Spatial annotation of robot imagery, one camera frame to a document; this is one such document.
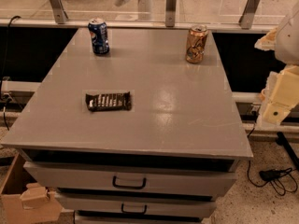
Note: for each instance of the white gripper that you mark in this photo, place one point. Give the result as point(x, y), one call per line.
point(289, 42)

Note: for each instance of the blue pepsi can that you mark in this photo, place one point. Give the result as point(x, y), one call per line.
point(98, 31)

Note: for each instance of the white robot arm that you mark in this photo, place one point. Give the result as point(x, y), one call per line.
point(287, 42)

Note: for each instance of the gold crumpled soda can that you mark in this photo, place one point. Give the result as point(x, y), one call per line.
point(195, 45)

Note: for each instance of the top grey drawer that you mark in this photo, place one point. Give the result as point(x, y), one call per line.
point(99, 177)

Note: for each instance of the grey drawer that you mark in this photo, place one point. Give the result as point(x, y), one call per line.
point(156, 207)
point(99, 177)
point(98, 218)

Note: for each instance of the grey drawer cabinet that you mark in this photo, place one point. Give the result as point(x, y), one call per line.
point(137, 136)

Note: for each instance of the black snack bar wrapper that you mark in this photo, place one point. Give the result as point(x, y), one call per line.
point(108, 102)

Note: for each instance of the middle grey drawer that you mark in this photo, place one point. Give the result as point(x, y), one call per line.
point(156, 207)

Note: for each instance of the bottom grey drawer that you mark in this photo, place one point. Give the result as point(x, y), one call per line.
point(98, 218)

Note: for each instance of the brown cardboard box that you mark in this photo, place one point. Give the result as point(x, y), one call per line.
point(24, 200)

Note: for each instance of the right metal railing bracket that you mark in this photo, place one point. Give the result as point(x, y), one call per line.
point(246, 20)

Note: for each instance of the metal railing bracket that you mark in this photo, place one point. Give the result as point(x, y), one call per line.
point(170, 13)
point(58, 11)
point(246, 20)

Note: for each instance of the black power adapter with cable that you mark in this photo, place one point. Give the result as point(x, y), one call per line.
point(273, 178)

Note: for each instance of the middle metal railing bracket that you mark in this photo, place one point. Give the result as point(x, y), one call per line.
point(170, 13)

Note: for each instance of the black middle drawer handle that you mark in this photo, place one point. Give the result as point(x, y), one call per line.
point(134, 209)

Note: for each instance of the black drawer handle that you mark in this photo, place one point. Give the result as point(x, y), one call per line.
point(128, 184)
point(134, 209)

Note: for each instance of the black top drawer handle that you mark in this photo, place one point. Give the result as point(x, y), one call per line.
point(128, 184)

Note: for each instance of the left metal railing bracket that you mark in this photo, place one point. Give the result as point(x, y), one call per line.
point(58, 11)

